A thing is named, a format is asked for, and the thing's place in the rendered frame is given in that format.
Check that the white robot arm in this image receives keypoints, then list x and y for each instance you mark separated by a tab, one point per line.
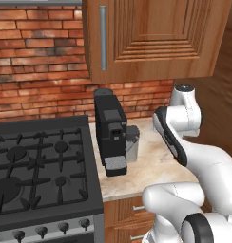
213	171

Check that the black coffee machine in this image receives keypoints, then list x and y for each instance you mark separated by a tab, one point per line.
111	133

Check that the black gas hob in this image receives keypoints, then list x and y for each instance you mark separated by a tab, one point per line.
38	164

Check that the wooden drawer front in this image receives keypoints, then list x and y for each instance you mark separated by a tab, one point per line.
124	234
127	210

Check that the black hob knob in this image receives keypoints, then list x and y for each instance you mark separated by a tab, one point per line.
63	227
18	235
85	223
41	231

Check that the tall wooden cabinet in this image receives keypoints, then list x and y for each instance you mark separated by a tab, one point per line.
221	95

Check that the grey extractor hood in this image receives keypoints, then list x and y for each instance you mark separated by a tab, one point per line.
37	2

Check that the wooden wall cupboard door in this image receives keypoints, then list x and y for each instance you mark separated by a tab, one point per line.
159	34

